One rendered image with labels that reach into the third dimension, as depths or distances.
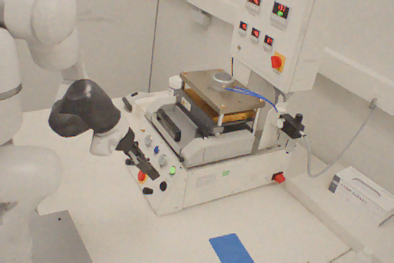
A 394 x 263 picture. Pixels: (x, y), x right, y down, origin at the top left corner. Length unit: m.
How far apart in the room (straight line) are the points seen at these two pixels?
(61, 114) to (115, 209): 0.43
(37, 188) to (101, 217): 0.51
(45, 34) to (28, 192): 0.31
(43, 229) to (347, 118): 1.21
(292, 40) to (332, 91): 0.52
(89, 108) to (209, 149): 0.42
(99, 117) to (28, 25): 0.36
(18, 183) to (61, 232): 0.41
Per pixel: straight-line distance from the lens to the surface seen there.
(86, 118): 0.95
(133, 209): 1.28
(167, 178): 1.23
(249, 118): 1.30
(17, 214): 0.82
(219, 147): 1.19
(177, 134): 1.20
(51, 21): 0.65
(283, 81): 1.24
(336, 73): 1.58
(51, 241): 1.13
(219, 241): 1.22
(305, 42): 1.21
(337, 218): 1.39
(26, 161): 0.76
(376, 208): 1.42
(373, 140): 1.59
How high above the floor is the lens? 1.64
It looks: 31 degrees down
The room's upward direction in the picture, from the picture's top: 9 degrees clockwise
